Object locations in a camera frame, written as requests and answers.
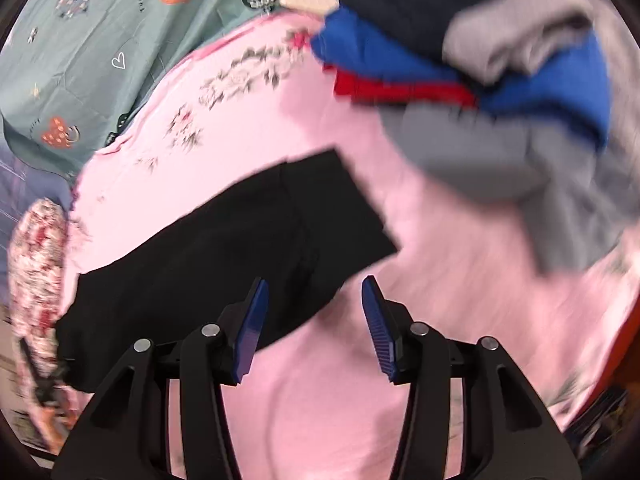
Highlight teal heart-print blanket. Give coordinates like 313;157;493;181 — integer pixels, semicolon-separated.
0;0;321;181

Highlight black pants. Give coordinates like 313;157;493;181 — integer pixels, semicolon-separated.
55;149;399;393

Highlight red garment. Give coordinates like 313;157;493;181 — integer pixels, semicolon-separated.
322;62;481;111

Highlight blue garment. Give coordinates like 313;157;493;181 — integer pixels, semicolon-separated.
310;7;611;153

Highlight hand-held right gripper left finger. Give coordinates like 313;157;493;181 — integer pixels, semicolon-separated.
51;277;271;480

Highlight blue plaid pillow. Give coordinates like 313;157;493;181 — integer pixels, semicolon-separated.
0;135;76;206

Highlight pink floral bed sheet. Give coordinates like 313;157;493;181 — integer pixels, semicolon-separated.
60;10;640;480

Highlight slate grey garment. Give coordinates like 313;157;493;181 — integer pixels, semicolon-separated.
380;105;640;276

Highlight light grey garment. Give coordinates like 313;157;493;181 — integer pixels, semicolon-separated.
442;0;640;86

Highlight red and white floral quilt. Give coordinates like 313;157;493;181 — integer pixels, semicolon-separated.
7;197;76;411

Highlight navy garment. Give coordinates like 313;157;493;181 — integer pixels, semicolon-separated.
332;0;531;68

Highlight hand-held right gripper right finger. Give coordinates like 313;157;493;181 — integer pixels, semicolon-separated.
361;275;583;480

